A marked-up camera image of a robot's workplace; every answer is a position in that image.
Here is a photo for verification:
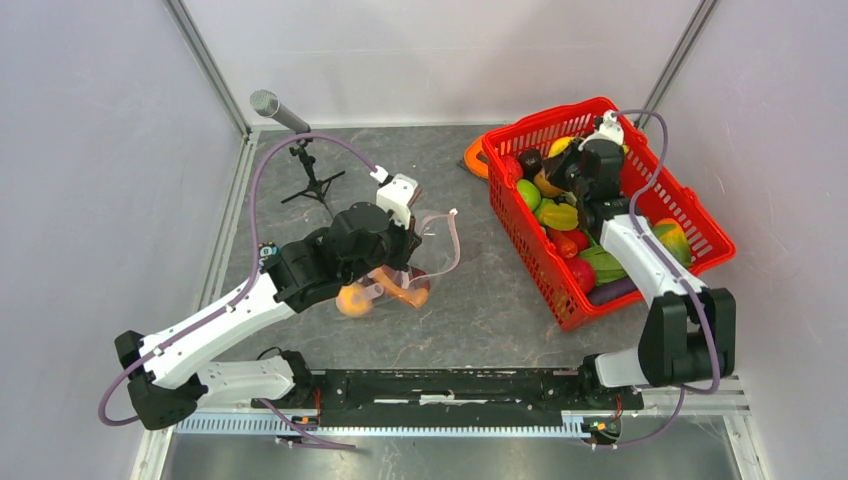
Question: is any clear zip top bag pink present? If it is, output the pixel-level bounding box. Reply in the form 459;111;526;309
353;208;461;317

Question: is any orange fruit with leaf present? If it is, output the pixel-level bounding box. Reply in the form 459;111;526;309
335;284;373;317

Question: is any dark red grape bunch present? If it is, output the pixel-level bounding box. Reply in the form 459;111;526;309
409;266;431;291

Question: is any papaya slice orange brown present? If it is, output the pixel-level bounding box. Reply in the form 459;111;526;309
369;267;429;308

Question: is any yellow banana bunch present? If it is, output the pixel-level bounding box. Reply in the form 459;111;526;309
547;136;575;158

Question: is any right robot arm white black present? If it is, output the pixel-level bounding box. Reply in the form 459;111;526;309
543;137;736;408

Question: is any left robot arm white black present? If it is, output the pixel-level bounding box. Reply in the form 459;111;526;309
114;202;422;430

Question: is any yellow star fruit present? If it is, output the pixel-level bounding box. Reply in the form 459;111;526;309
535;203;579;231

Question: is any dark mangosteen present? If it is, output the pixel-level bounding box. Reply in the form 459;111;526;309
517;148;543;180

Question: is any green apple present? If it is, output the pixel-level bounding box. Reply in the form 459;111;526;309
515;178;542;212

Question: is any black tripod stand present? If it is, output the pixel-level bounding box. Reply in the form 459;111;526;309
280;135;346;214

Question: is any red strawberry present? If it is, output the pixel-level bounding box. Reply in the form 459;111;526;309
500;155;524;185

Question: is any red tomato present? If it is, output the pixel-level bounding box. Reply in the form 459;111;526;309
565;228;591;253

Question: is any red plastic basket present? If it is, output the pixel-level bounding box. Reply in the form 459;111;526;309
481;97;736;332

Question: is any orange carrot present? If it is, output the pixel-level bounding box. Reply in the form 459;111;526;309
547;229;578;259

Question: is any small blue robot toy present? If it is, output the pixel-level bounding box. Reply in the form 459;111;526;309
257;241;278;264

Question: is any red apple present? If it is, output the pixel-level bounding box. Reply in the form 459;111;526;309
565;256;596;294

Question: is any green leafy vegetable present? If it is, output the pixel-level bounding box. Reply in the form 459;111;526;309
578;245;628;286

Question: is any mango orange green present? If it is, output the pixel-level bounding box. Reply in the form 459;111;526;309
652;218;692;269

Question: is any purple eggplant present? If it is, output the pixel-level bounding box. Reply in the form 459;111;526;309
587;277;638;306

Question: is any grey microphone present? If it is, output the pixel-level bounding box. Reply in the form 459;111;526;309
249;89;311;134

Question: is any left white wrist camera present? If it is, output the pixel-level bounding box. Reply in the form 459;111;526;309
376;174;421;230

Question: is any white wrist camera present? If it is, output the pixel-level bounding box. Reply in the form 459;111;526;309
376;174;421;230
578;110;624;151

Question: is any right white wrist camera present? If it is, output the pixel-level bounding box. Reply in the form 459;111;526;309
578;110;624;151

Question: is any orange plastic handle piece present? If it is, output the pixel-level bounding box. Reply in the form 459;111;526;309
462;136;489;180

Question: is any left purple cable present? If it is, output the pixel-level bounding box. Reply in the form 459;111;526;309
97;132;389;427

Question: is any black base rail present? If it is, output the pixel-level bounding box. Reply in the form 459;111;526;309
272;368;644;428

